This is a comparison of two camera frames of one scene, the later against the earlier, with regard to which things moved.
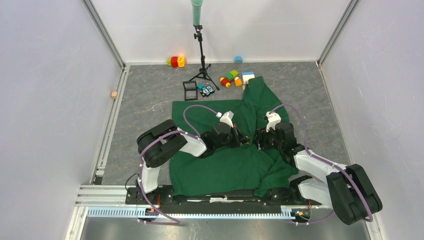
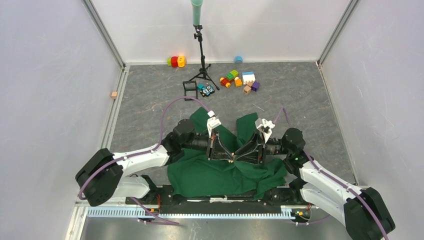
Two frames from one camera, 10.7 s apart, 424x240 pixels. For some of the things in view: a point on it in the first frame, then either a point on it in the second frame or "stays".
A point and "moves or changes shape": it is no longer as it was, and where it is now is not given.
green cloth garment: (239, 170) moves or changes shape
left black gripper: (239, 139) -> (219, 152)
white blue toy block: (247, 75) stays
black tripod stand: (203, 70) stays
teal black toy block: (205, 91) stays
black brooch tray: (190, 89) stays
